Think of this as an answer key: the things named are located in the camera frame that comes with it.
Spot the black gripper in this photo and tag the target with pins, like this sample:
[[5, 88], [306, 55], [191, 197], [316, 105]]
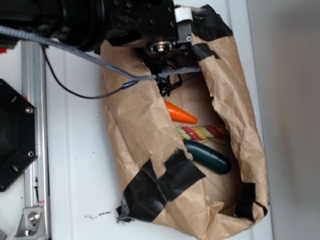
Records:
[[158, 30]]

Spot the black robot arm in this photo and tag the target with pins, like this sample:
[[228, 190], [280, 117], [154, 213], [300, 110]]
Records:
[[82, 24]]

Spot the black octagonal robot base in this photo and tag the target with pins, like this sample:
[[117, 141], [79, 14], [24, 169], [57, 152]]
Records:
[[17, 135]]

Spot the orange plastic carrot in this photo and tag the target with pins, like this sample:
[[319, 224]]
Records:
[[179, 115]]

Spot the dark green plastic cucumber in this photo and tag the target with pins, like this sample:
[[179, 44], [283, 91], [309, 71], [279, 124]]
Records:
[[208, 157]]

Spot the brown paper bag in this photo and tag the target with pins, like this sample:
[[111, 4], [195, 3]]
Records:
[[159, 180]]

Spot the multicolour twisted rope toy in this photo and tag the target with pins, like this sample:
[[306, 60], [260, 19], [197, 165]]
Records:
[[198, 133]]

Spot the aluminium extrusion rail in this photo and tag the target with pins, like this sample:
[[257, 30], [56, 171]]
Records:
[[36, 176]]

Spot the metal corner bracket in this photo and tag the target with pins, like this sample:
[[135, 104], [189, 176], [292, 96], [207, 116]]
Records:
[[32, 225]]

